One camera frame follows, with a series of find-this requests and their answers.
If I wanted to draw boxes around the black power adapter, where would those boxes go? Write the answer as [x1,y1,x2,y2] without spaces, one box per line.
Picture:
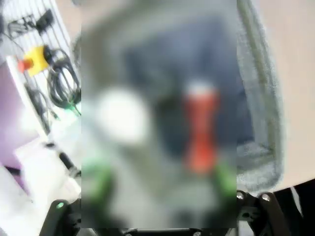
[36,9,54,33]

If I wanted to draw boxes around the coiled black cable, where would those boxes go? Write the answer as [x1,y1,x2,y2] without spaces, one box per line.
[45,48,82,109]

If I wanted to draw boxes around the yellow emergency stop button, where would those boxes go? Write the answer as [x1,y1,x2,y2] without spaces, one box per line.
[17,45,51,76]

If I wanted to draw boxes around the grey basket labelled Can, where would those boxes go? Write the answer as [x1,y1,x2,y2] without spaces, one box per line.
[73,0,285,199]

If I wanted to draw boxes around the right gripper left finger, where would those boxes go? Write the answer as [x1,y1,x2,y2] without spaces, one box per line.
[48,156,115,236]

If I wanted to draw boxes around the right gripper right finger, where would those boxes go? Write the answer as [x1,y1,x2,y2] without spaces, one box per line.
[213,161,290,236]

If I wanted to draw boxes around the white Can label sign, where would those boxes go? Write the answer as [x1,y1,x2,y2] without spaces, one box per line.
[94,87,150,145]

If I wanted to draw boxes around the crushed red can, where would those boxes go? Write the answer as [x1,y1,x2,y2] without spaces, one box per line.
[182,83,220,177]

